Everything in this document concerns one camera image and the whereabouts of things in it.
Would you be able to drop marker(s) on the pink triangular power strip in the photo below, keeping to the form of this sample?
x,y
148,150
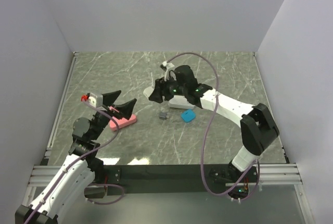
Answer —
x,y
122,123

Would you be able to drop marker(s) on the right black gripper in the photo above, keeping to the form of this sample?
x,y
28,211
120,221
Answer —
x,y
161,88

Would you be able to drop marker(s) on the white square plug adapter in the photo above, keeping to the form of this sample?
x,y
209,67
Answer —
x,y
148,91

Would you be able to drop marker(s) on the black base beam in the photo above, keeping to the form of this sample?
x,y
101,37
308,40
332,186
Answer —
x,y
169,178

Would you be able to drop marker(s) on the blue square plug adapter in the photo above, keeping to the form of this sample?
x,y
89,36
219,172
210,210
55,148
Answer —
x,y
188,115

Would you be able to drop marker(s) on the white triangular power strip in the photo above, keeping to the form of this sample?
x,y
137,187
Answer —
x,y
180,102

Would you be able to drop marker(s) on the small grey plug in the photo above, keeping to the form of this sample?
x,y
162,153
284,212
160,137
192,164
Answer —
x,y
163,116

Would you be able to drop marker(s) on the aluminium rail frame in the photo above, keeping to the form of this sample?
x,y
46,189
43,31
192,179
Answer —
x,y
30,192

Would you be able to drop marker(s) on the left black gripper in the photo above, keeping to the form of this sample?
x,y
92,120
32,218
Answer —
x,y
126,109

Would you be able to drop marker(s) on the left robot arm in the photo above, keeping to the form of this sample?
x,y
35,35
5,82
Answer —
x,y
81,168

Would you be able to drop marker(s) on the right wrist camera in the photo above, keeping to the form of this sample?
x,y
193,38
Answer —
x,y
166,66

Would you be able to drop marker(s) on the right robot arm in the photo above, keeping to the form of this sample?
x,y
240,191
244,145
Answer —
x,y
258,128

